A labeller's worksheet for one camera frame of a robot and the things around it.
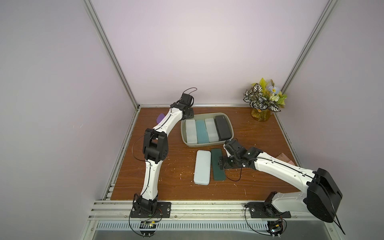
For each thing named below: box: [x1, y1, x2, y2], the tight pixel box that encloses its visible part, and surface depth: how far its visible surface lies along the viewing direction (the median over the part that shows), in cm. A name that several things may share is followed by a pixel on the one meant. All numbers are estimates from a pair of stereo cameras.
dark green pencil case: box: [211, 148, 226, 181], surface depth 85 cm
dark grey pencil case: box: [215, 115, 232, 140], surface depth 105 cm
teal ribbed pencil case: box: [195, 120, 210, 144], surface depth 105 cm
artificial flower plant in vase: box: [243, 77, 287, 122], surface depth 95 cm
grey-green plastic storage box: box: [180, 112, 235, 147], surface depth 105 cm
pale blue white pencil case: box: [193, 150, 211, 186], surface depth 87 cm
